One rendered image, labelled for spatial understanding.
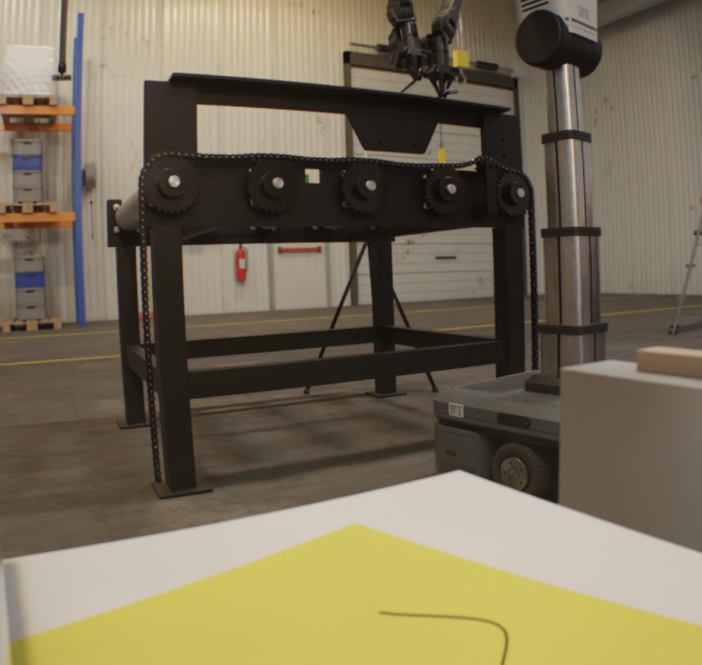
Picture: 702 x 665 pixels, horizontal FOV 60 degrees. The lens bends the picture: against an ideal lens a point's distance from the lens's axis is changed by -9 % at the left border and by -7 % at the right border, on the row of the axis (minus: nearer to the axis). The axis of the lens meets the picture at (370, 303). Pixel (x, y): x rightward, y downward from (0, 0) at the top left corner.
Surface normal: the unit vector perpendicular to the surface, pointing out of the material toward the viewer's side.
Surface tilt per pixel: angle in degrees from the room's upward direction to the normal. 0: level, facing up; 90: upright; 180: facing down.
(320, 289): 90
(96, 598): 0
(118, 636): 0
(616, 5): 90
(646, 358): 90
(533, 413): 45
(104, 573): 0
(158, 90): 90
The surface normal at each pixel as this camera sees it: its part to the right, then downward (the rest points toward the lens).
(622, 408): -0.88, 0.05
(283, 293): 0.47, 0.03
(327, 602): -0.04, -1.00
